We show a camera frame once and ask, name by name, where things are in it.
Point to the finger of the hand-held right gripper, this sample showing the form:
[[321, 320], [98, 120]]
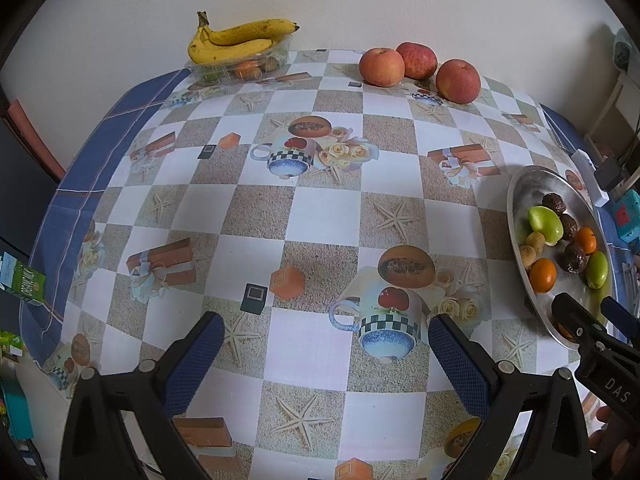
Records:
[[625, 322], [577, 322]]

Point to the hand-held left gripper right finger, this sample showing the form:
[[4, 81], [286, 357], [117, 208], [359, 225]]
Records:
[[460, 365]]

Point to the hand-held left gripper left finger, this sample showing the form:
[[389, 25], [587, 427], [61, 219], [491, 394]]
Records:
[[195, 360]]

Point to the green jujube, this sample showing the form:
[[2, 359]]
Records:
[[544, 222], [597, 270]]

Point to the wrinkled brown date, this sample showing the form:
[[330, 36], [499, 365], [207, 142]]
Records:
[[568, 227], [572, 257], [555, 203]]

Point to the round metal tray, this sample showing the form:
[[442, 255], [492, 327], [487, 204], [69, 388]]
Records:
[[525, 190]]

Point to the person's right hand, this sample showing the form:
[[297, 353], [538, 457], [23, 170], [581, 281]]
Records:
[[599, 442]]

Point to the light blue box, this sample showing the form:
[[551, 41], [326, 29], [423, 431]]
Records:
[[625, 217]]

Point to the black power adapter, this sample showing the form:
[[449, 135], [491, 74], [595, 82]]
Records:
[[610, 175]]

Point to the white plastic bar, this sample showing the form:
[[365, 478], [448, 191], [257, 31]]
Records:
[[589, 172]]

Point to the teal box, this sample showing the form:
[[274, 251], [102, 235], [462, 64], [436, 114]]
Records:
[[15, 405]]

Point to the checkered printed tablecloth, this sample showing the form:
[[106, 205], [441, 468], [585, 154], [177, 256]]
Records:
[[320, 220]]

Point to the green carton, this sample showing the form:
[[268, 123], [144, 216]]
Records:
[[22, 280]]

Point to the red apple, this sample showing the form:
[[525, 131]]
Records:
[[457, 81], [381, 66], [420, 59]]

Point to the dark chair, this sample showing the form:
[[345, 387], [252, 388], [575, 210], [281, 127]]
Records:
[[32, 140]]

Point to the small orange mandarin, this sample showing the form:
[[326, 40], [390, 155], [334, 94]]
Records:
[[247, 70]]

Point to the yellow banana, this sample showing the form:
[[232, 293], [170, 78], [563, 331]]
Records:
[[227, 51], [255, 31]]

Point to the clear plastic container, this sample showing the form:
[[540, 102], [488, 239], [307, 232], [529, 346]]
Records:
[[277, 57]]

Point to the white furniture frame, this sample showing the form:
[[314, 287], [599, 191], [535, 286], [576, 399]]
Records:
[[620, 95]]

